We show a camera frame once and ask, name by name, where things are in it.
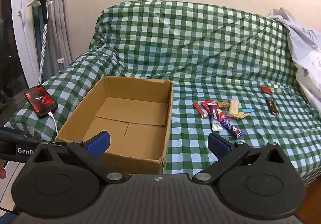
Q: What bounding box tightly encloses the brown cardboard box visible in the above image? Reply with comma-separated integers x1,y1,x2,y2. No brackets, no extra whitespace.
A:
56,76,174,175

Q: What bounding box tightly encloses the green checked blanket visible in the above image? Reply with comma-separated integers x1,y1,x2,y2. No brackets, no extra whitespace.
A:
5,1,321,185

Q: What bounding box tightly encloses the white door frame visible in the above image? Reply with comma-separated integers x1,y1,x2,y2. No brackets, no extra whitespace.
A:
10,0,49,89

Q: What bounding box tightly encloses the grey curtain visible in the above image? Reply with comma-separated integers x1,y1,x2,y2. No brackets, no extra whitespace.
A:
43,0,74,81

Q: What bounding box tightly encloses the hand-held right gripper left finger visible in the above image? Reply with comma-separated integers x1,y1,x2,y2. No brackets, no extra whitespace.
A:
31,131,126,185

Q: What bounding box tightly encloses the white rice snack bar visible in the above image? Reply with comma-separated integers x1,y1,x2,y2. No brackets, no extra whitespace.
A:
229,99,239,115

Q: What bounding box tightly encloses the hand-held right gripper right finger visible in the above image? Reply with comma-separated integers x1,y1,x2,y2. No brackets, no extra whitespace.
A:
192,132,289,185

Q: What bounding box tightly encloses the red stick snack packet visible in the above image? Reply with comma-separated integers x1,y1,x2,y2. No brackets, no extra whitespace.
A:
193,103,206,117

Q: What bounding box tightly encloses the yellow white snack bar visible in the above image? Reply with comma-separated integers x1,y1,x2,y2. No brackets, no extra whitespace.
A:
227,111,251,121

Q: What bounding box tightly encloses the purple chocolate bar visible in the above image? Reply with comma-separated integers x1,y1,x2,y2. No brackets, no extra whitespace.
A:
221,114,246,139

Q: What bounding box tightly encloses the pale printed quilt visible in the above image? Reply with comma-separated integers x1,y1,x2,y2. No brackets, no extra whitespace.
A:
267,7,321,117

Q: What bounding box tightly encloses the braided steamer hose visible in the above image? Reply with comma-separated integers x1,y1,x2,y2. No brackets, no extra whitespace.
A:
38,23,49,86

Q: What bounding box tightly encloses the white charging cable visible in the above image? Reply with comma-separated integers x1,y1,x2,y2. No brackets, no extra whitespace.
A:
49,112,60,140

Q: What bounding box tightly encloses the long purple red snack packet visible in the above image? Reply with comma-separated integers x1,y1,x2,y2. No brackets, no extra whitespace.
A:
208,103,223,132

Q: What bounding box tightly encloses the black smartphone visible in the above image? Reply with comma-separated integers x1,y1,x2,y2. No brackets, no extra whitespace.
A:
24,84,59,119

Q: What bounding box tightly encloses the dark brown chocolate bar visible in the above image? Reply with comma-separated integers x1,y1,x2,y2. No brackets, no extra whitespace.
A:
266,99,280,117

